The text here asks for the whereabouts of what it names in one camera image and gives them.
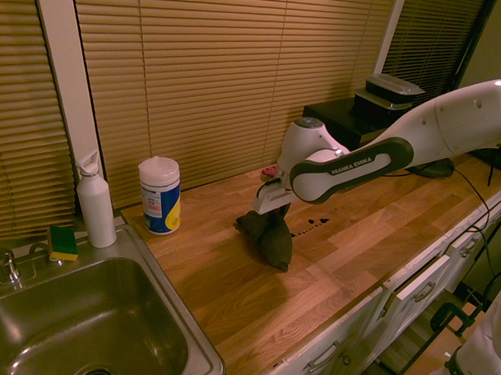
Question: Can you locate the white water bottle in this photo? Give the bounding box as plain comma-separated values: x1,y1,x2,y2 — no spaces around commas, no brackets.
72,149,121,249

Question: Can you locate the dark tan window blind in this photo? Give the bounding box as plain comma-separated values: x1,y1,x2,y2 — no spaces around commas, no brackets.
380,0,487,106

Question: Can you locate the black camera stand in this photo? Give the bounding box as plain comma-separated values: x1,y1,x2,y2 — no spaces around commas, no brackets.
405,0,498,180

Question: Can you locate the metal faucet handle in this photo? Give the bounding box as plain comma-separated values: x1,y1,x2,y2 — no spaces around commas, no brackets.
0,247,26,287

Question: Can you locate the narrow tan window blind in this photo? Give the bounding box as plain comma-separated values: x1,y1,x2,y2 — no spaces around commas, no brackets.
0,0,83,247

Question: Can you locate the metal drawer handle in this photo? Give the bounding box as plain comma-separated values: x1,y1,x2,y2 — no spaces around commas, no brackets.
457,238,478,258
379,290,398,319
308,340,341,373
413,281,437,303

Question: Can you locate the black box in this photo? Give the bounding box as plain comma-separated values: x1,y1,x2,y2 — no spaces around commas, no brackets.
299,94,386,155

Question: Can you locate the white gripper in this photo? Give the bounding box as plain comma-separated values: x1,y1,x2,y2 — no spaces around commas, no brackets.
252,177,295,225

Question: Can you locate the wide tan window blind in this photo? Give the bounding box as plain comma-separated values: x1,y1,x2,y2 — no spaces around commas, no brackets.
63,0,397,220

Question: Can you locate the stainless steel sink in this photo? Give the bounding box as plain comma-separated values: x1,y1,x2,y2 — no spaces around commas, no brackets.
0,219,232,375

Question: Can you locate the black cable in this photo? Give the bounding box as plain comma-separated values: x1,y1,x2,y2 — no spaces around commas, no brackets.
448,168,501,296

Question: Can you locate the white open drawer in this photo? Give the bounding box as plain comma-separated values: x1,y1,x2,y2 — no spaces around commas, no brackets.
394,253,451,303

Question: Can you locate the white wipes canister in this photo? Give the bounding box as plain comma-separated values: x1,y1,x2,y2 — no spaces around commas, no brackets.
135,154,183,237

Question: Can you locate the black clamp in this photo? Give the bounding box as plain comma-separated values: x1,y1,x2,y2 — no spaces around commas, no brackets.
429,300,485,339

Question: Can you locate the white kitchen cabinet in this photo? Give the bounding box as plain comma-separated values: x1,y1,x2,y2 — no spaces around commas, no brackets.
260,171,501,375

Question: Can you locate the black container with clear lid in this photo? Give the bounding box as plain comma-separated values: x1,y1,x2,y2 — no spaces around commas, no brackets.
352,87,415,120
364,73,426,104

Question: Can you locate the green yellow sponge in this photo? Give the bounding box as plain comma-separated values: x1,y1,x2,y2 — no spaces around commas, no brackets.
45,224,81,264

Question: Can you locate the dark green cloth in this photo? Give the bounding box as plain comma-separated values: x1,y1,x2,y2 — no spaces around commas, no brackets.
232,202,295,273

